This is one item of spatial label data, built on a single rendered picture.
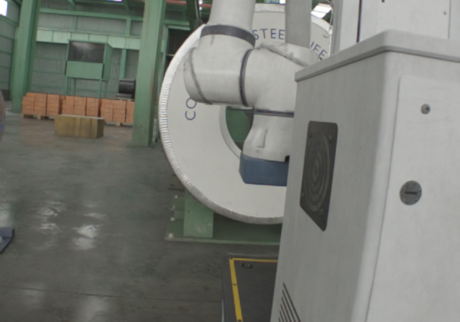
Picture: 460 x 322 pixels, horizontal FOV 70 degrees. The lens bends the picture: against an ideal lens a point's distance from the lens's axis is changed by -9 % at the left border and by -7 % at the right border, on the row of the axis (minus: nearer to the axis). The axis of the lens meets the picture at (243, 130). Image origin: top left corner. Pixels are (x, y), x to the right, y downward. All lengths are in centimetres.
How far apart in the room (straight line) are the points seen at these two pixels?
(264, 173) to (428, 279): 53
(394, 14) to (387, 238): 59
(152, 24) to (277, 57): 587
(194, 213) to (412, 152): 185
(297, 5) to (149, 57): 551
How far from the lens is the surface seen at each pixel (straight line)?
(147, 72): 651
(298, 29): 116
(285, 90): 83
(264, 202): 194
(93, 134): 771
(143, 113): 648
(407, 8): 85
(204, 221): 213
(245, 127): 438
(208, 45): 92
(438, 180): 34
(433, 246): 36
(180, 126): 184
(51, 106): 1313
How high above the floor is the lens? 76
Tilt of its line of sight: 2 degrees down
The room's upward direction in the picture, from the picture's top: 5 degrees clockwise
